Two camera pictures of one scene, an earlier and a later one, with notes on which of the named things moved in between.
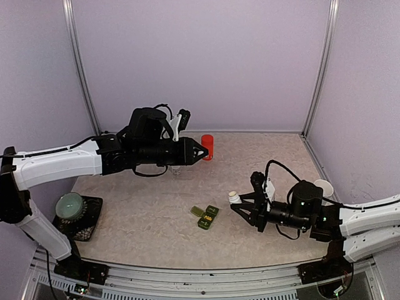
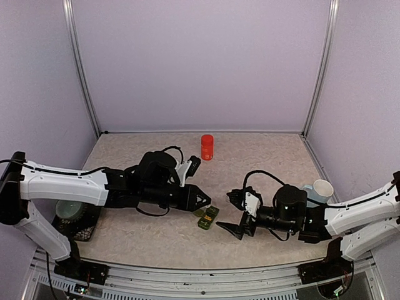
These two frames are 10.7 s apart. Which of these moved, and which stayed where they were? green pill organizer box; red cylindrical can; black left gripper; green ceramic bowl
Moved: black left gripper
Stayed: red cylindrical can; green pill organizer box; green ceramic bowl
